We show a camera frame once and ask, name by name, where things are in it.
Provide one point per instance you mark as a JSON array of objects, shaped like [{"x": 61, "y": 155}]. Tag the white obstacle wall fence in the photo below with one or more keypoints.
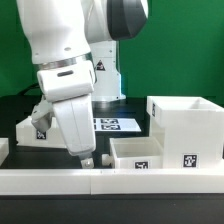
[{"x": 107, "y": 181}]

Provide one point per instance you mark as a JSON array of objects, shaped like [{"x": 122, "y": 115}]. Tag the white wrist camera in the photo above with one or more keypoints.
[{"x": 41, "y": 117}]

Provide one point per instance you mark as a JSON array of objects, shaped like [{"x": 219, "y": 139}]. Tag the white drawer cabinet frame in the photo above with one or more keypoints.
[{"x": 190, "y": 131}]

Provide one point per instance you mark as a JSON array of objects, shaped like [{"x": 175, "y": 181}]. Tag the marker sheet on table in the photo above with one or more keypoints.
[{"x": 116, "y": 125}]

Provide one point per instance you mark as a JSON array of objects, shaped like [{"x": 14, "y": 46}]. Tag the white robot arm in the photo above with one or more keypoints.
[{"x": 60, "y": 33}]

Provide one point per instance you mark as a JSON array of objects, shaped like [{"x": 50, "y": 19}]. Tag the white drawer box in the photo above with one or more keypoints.
[
  {"x": 28, "y": 135},
  {"x": 134, "y": 153}
]

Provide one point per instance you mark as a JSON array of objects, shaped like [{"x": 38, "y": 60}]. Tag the white front drawer box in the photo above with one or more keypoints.
[{"x": 134, "y": 153}]

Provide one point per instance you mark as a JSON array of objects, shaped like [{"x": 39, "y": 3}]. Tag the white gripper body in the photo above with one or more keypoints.
[{"x": 75, "y": 120}]

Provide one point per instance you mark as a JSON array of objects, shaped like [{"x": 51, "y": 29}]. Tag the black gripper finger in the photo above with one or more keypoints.
[{"x": 87, "y": 162}]

